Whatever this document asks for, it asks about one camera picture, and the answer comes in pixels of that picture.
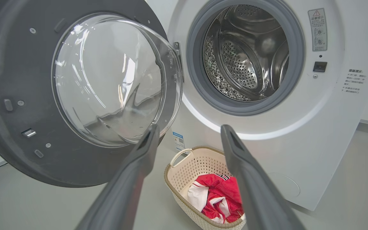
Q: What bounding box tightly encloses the round glass washing machine door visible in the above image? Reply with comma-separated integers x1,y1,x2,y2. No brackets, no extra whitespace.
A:
0,0,184,188

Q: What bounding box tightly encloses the grey warning label sticker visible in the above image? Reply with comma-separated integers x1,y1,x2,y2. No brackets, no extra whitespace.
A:
308,8,327,51

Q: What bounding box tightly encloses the cream perforated laundry basket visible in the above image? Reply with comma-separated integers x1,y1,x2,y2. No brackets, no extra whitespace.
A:
164,146,247,230

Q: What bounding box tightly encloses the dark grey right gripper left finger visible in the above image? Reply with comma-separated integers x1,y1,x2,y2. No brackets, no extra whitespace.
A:
75,124,160,230

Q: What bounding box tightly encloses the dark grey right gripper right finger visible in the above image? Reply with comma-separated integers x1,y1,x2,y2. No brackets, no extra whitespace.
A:
221,125,306,230

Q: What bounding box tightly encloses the blue energy label sticker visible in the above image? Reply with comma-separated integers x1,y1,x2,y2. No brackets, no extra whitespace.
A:
172,132,186,151

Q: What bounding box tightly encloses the white washing machine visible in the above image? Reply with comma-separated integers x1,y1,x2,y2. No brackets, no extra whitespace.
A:
146,0,368,211

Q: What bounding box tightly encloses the metal door hinge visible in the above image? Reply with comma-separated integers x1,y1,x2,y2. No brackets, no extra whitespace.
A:
173,42,184,83

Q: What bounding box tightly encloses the red white striped garment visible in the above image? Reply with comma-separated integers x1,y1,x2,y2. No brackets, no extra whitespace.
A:
187,184,245,224
192,173,244,206

